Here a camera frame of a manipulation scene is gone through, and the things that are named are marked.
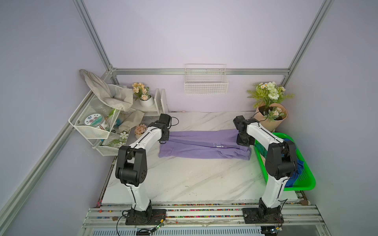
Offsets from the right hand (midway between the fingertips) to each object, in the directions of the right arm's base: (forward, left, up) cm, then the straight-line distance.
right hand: (246, 146), depth 93 cm
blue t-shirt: (-16, -24, +4) cm, 29 cm away
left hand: (+7, +56, +3) cm, 57 cm away
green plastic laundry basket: (-21, -29, -3) cm, 36 cm away
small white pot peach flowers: (+30, +68, +21) cm, 78 cm away
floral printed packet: (+1, +80, +10) cm, 80 cm away
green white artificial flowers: (+24, -12, +23) cm, 35 cm away
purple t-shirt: (+6, +21, -6) cm, 22 cm away
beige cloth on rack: (+13, +72, +13) cm, 75 cm away
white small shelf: (+26, +57, +12) cm, 64 cm away
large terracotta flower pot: (+14, -15, +13) cm, 25 cm away
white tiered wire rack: (+1, +75, +27) cm, 80 cm away
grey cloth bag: (+17, +76, +28) cm, 83 cm away
